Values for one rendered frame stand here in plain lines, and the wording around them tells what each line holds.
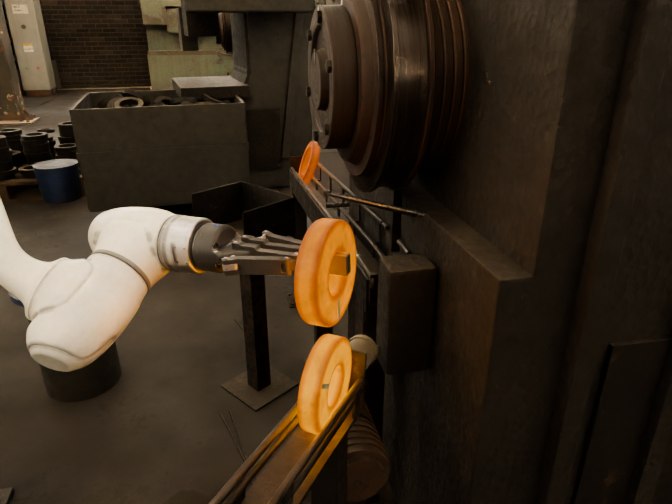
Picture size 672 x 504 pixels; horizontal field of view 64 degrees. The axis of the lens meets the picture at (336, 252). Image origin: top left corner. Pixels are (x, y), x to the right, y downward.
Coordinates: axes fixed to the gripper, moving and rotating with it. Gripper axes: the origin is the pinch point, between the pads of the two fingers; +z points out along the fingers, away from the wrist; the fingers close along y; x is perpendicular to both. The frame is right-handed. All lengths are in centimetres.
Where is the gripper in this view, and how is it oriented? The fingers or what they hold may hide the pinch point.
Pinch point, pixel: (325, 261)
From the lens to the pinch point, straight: 76.5
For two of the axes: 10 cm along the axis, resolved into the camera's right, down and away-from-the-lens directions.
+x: -0.4, -9.2, -3.8
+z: 9.2, 1.1, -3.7
